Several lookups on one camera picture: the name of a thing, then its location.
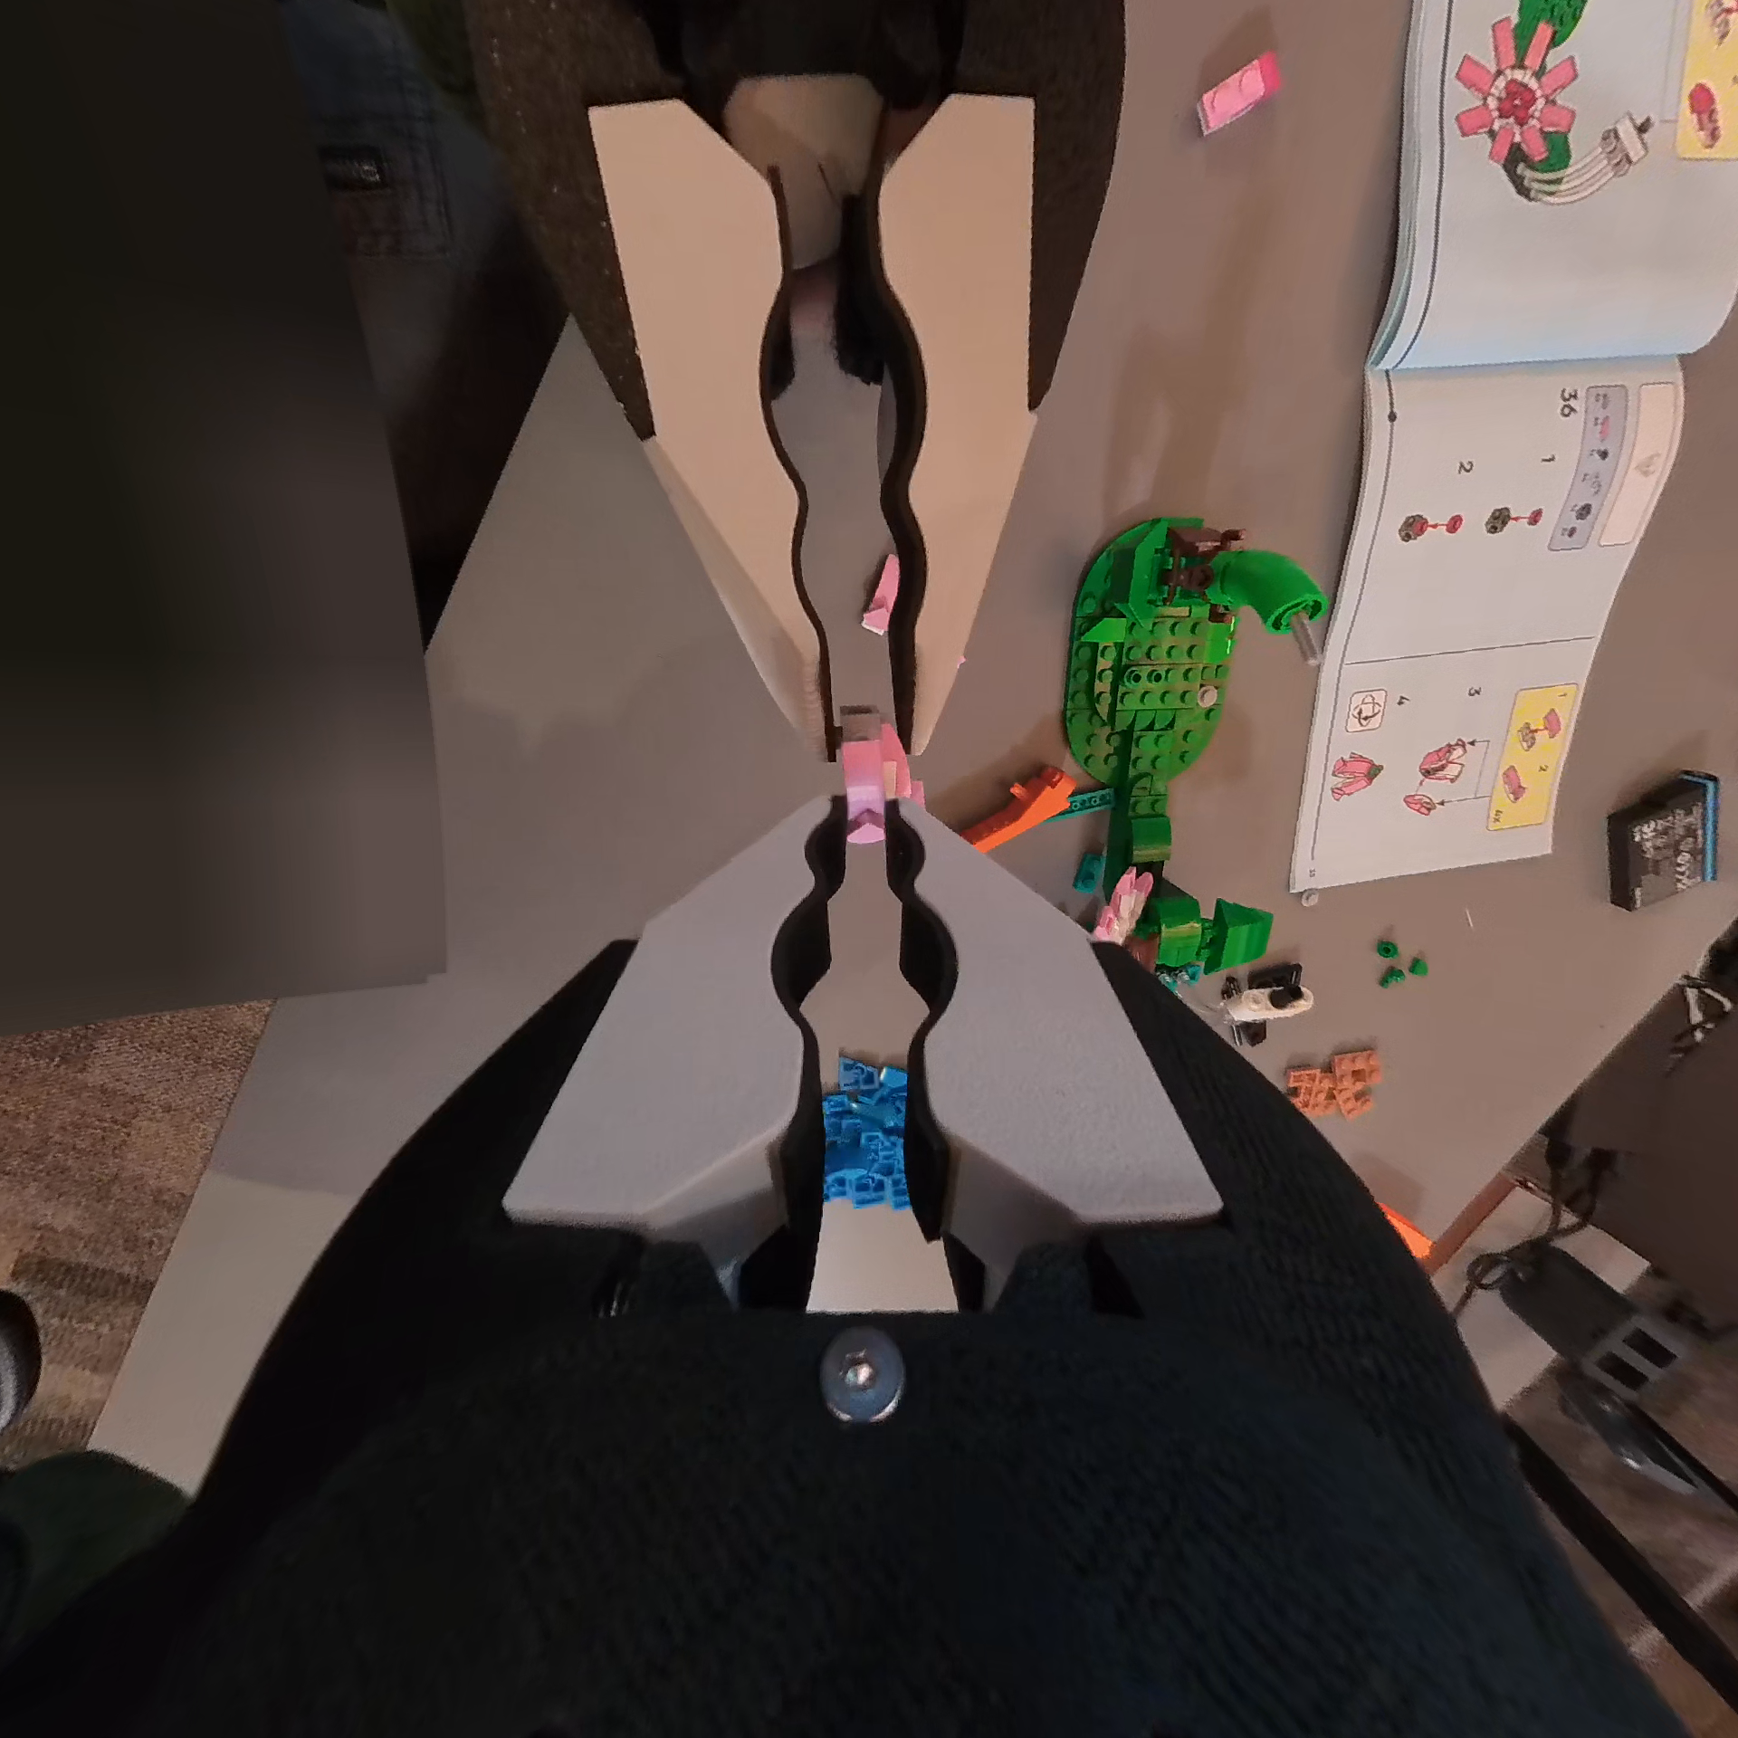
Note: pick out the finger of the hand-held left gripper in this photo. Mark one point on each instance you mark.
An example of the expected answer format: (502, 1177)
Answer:
(977, 341)
(691, 299)

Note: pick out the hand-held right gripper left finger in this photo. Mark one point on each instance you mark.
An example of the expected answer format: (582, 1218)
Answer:
(651, 1088)

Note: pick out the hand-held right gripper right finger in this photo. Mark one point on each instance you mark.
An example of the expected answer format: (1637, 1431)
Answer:
(1060, 1088)

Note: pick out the pink and grey lego piece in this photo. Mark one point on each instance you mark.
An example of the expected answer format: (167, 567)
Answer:
(869, 782)

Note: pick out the pink lego flower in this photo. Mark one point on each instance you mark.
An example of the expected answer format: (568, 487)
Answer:
(1123, 907)

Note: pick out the black and white lego piece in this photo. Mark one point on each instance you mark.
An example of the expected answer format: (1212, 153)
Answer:
(1268, 1003)

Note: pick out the pile of coral lego bricks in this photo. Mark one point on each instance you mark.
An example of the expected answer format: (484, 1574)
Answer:
(1332, 1084)

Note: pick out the small pink lego petal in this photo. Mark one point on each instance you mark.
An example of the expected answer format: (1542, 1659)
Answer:
(881, 598)

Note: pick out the pink lego brick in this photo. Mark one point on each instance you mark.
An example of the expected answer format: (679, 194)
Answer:
(1237, 93)

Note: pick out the small green lego studs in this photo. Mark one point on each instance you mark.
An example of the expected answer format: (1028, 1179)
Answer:
(1399, 959)

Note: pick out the green lego plant build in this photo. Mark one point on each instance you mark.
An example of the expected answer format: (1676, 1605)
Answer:
(1147, 679)

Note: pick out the orange lego wedge piece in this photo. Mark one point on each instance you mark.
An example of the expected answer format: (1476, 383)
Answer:
(1409, 1235)

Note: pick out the lego instruction booklet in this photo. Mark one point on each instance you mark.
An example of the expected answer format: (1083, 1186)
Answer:
(1468, 612)

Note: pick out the pile of dark blue bricks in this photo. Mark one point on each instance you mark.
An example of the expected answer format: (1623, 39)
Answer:
(863, 1135)

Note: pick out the orange brick separator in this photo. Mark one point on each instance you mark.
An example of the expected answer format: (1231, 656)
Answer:
(1025, 808)

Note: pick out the black battery pack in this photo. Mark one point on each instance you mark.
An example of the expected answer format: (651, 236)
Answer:
(1664, 844)

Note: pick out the black shoe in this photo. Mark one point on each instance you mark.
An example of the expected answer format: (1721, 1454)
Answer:
(16, 1358)

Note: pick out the person's green jacket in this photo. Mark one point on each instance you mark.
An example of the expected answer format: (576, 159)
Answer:
(80, 1535)

